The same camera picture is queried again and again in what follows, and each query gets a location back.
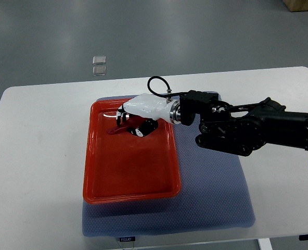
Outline upper floor socket plate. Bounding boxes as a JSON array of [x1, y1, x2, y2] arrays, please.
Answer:
[[92, 56, 106, 65]]

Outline red pepper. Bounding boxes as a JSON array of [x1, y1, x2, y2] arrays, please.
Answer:
[[107, 116, 146, 135]]

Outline white table leg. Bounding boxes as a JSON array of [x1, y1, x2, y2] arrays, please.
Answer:
[[258, 238, 273, 250]]

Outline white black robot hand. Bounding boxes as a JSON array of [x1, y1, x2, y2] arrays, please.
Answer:
[[116, 94, 180, 137]]

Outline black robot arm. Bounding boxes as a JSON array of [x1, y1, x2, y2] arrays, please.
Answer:
[[169, 90, 308, 156]]

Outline lower floor socket plate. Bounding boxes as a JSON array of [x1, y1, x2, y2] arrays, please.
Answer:
[[93, 65, 107, 76]]

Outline black label tag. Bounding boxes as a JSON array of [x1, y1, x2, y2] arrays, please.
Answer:
[[119, 236, 136, 242]]

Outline floor socket plate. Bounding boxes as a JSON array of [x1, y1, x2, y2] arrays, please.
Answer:
[[92, 56, 106, 65], [93, 65, 107, 76]]

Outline cardboard box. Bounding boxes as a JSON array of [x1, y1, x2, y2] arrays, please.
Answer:
[[283, 0, 308, 12]]

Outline blue grey foam mat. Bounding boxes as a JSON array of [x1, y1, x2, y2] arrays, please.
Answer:
[[81, 91, 256, 238]]

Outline red plastic tray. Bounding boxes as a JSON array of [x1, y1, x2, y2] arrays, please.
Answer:
[[83, 98, 182, 205]]

